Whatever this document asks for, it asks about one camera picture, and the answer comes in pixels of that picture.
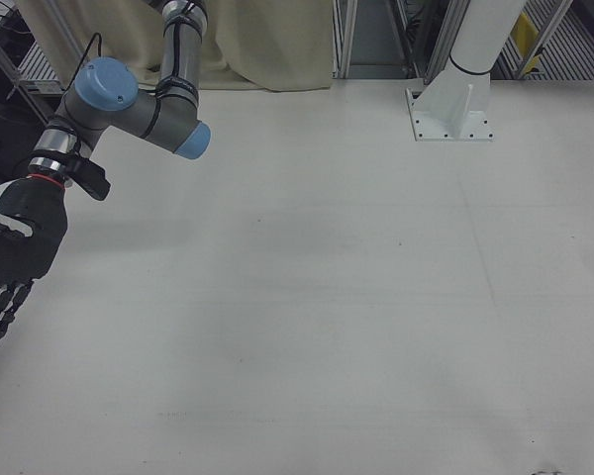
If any black robot dexterous hand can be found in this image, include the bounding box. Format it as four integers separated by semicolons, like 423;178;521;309
0;173;69;352

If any metal rack shelf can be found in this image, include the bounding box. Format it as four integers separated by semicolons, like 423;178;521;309
0;0;63;125

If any beige curtain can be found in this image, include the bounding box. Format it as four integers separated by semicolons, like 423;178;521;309
17;0;334;93

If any yellow plastic piece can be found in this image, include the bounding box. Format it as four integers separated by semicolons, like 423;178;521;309
510;12;542;49

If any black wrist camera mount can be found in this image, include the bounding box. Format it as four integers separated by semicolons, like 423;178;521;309
64;152;112;201

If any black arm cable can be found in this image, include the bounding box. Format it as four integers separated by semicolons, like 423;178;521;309
70;32;104;89

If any aluminium frame structure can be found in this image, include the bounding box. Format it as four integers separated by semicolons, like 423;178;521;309
331;0;574;80

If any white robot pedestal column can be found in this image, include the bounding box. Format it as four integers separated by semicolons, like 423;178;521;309
405;0;527;143

